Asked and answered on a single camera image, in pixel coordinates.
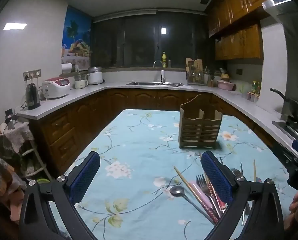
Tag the dark kitchen window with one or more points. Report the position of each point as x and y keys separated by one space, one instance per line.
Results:
x=129 y=42

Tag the tropical fruit wall poster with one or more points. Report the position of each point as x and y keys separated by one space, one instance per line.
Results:
x=76 y=35

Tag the condiment bottle set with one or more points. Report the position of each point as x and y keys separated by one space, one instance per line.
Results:
x=255 y=87

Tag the thin tan chopstick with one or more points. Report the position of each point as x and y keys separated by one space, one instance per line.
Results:
x=254 y=170

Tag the white cooker with metal lid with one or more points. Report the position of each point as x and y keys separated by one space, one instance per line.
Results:
x=95 y=76

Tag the range hood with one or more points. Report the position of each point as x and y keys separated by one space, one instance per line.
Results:
x=288 y=12

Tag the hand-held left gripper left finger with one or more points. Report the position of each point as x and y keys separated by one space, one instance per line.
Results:
x=85 y=177

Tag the pink basin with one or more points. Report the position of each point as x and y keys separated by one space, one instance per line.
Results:
x=225 y=85

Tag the white storage rack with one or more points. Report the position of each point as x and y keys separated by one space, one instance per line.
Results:
x=35 y=160

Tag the yellow bottle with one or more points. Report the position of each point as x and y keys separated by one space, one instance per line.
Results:
x=164 y=60

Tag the person's right hand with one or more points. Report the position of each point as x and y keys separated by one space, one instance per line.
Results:
x=295 y=205

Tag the light blue floral tablecloth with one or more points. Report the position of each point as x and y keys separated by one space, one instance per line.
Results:
x=139 y=142

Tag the wooden slatted utensil holder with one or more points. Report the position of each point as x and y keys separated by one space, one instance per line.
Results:
x=200 y=130

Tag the stainless steel sink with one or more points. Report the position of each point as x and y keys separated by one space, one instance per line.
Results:
x=144 y=83

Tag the paper towel roll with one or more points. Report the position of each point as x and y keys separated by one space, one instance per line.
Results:
x=66 y=68

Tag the wooden wall cabinets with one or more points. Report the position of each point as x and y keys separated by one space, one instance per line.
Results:
x=238 y=2

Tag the metal spoon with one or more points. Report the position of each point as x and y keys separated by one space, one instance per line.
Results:
x=177 y=190

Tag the wall power outlet strip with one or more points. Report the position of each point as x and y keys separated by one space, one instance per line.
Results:
x=32 y=74

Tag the dark wall outlet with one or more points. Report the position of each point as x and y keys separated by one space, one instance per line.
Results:
x=239 y=71

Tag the dark electric kettle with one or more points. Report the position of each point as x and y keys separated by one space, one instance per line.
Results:
x=32 y=97

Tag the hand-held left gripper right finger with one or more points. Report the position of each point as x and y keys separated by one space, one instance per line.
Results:
x=216 y=175

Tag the gas stove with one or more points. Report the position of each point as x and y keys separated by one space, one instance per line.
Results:
x=286 y=128

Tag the white and pink rice cooker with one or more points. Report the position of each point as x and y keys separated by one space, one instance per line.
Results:
x=55 y=87

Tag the lace cloth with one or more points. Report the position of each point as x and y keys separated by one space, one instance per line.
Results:
x=17 y=135

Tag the curved metal faucet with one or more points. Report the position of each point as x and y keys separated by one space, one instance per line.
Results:
x=157 y=61

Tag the small white electric pot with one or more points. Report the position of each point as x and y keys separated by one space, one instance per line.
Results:
x=80 y=83

